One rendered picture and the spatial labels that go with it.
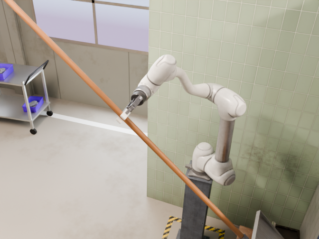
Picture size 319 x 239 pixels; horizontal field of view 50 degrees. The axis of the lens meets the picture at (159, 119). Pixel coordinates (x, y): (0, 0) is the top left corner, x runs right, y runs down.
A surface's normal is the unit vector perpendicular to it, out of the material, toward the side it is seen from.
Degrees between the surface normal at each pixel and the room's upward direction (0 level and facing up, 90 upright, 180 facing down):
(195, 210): 90
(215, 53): 90
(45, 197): 0
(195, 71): 90
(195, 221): 90
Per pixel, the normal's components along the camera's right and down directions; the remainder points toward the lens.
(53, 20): -0.29, 0.54
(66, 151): 0.03, -0.82
